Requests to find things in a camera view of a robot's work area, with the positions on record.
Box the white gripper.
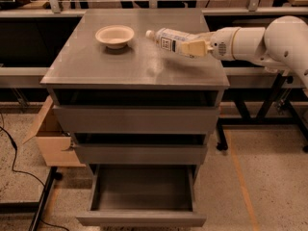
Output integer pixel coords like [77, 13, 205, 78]
[181, 27, 240, 61]

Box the clear plastic bottle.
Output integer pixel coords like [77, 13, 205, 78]
[145, 28, 198, 57]

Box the grey drawer cabinet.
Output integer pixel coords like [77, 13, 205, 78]
[40, 8, 230, 175]

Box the grey top drawer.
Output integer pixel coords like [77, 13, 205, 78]
[53, 106, 218, 134]

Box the grey drawer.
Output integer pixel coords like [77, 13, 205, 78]
[53, 106, 218, 134]
[77, 165, 206, 227]
[74, 134, 207, 165]

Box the grey middle drawer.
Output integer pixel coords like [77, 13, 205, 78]
[74, 134, 207, 165]

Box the grey bottom drawer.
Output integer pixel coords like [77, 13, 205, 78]
[77, 165, 206, 227]

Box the white paper bowl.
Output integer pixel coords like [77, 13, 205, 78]
[95, 25, 135, 49]

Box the cardboard box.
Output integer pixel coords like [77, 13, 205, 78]
[23, 96, 84, 167]

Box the black table leg frame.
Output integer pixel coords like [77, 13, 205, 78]
[217, 73, 308, 151]

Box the grey metal rail workbench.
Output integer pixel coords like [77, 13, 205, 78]
[0, 0, 308, 90]

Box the black floor cable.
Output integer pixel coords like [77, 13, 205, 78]
[0, 113, 70, 231]

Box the black metal floor frame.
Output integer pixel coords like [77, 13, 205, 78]
[0, 167, 58, 231]

